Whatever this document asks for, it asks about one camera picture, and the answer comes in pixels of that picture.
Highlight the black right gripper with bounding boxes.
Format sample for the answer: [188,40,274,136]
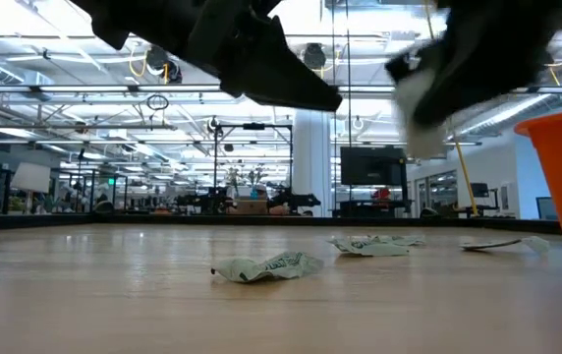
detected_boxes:
[385,0,562,128]

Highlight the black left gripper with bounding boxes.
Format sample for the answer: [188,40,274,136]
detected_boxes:
[69,0,345,113]

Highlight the green white Truvia packet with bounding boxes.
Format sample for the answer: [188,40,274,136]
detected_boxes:
[210,251,325,284]
[392,68,448,159]
[373,234,427,247]
[328,237,410,258]
[460,235,551,256]

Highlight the brown cardboard box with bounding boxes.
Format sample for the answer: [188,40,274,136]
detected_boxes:
[235,198,269,216]

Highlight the blue computer screen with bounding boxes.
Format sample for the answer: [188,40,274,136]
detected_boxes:
[535,196,560,221]

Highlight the white lamp shade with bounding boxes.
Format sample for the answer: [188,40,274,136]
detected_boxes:
[10,162,52,194]

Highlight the black gantry frame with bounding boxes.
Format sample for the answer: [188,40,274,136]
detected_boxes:
[211,122,295,210]

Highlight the yellow hanging cable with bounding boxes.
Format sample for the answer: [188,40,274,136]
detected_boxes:
[450,117,479,217]

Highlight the black wall monitor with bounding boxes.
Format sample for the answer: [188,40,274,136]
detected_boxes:
[339,146,409,187]

